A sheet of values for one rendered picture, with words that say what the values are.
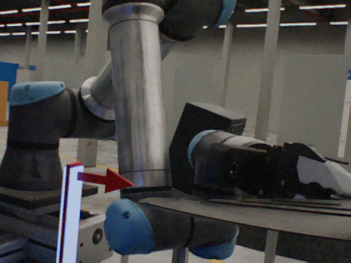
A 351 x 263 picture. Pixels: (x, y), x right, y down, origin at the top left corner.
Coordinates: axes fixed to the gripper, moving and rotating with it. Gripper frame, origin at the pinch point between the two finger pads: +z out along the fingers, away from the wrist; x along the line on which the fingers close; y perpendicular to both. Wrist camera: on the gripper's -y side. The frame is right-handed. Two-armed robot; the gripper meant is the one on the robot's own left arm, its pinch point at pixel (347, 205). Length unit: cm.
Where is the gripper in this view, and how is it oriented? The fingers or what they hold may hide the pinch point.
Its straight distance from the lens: 45.8
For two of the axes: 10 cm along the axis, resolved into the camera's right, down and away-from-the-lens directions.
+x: -1.9, 9.8, 0.3
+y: 9.4, 1.8, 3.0
